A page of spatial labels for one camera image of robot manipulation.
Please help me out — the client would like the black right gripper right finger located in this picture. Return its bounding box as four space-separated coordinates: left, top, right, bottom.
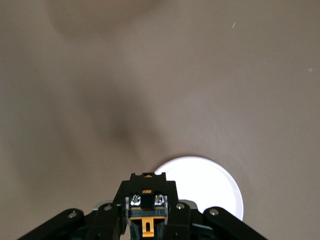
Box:
163 179 268 240

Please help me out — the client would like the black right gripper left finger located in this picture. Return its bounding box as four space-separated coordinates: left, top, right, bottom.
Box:
16 179 132 240

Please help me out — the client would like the orange and black push-button switch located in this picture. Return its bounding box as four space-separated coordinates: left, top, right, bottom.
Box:
123 171 169 238

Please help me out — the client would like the pink round plate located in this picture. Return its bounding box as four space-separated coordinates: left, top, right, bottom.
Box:
153 156 245 222

